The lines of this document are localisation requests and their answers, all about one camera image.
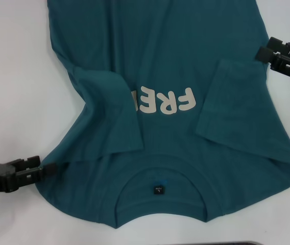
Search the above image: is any teal t-shirt with FREE print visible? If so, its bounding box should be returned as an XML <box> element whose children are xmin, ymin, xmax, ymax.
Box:
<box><xmin>35</xmin><ymin>0</ymin><xmax>290</xmax><ymax>222</ymax></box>

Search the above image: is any black flat panel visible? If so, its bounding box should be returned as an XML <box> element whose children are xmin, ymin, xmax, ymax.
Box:
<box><xmin>216</xmin><ymin>241</ymin><xmax>263</xmax><ymax>245</ymax></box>

